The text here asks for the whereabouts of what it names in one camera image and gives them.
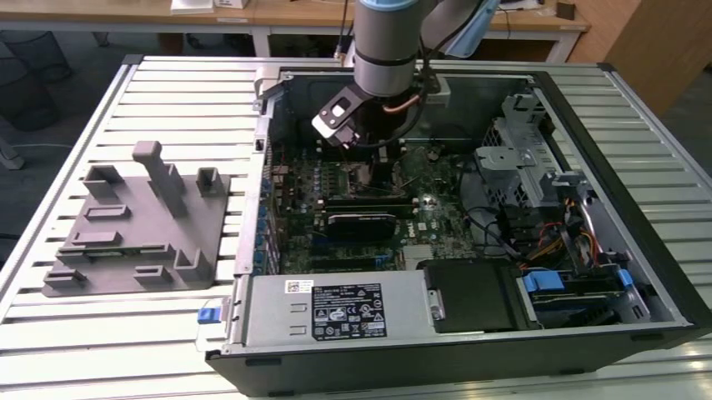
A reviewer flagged CPU socket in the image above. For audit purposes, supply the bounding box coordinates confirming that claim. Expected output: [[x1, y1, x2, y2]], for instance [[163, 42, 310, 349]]
[[344, 161, 406, 200]]

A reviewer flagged metal drive cage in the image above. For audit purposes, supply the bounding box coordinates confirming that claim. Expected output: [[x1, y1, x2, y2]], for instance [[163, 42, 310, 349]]
[[471, 93, 592, 209]]

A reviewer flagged green motherboard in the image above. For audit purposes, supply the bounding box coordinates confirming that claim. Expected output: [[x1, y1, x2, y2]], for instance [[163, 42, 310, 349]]
[[260, 139, 494, 278]]

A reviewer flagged grey plastic case foot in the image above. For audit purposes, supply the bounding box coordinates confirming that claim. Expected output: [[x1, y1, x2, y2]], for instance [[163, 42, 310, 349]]
[[252, 66, 280, 114]]

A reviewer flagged black graphics card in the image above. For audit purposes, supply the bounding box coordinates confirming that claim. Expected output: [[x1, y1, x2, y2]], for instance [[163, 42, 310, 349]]
[[324, 212, 399, 243]]

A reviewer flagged silver chipset heatsink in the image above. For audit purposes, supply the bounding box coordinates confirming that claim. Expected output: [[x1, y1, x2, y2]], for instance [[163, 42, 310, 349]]
[[402, 244, 435, 268]]

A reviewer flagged black expansion slot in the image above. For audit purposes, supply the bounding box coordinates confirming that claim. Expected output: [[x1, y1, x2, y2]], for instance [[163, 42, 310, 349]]
[[308, 256, 375, 270]]

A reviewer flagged white cardboard box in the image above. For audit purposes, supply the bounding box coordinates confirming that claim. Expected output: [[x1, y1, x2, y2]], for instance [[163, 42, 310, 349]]
[[169, 0, 216, 16]]

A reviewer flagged black plastic fan shroud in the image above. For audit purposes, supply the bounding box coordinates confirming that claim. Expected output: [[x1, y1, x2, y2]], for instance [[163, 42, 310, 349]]
[[415, 257, 530, 334]]

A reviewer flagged blue disk carrier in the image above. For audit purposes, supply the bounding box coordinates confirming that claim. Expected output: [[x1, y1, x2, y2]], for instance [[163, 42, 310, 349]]
[[521, 268, 634, 303]]

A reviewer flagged grey power supply unit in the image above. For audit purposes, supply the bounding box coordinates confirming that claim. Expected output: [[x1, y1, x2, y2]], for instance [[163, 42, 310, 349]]
[[221, 268, 446, 348]]

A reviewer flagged grey parts rack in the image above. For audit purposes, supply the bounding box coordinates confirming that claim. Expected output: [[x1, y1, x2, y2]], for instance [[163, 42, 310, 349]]
[[41, 140, 235, 299]]

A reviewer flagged wooden cabinet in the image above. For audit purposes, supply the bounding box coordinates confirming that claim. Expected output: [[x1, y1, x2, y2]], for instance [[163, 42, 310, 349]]
[[566, 0, 712, 120]]

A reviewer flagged green RAM stick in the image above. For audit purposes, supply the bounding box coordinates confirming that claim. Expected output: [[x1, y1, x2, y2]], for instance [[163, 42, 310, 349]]
[[83, 247, 141, 257]]

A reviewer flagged blue case latch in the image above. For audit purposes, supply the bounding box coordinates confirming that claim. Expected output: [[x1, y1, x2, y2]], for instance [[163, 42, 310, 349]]
[[196, 305, 224, 326]]

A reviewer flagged black PC case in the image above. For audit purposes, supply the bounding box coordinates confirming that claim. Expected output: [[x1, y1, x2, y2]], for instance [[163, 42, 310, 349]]
[[193, 62, 706, 399]]

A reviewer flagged black mesh waste bin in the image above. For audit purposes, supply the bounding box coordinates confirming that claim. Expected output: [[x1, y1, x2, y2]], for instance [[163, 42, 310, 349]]
[[0, 77, 61, 133], [0, 29, 75, 83]]

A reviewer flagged grey metal furniture foot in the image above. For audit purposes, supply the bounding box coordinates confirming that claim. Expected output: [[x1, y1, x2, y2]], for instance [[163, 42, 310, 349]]
[[0, 135, 25, 171]]

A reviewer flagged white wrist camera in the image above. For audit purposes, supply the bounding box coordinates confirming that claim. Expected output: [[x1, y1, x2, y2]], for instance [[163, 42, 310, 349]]
[[310, 85, 363, 148]]

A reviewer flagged coloured wire bundle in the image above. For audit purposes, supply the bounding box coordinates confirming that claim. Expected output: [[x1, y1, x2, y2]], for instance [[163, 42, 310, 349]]
[[515, 199, 605, 270]]

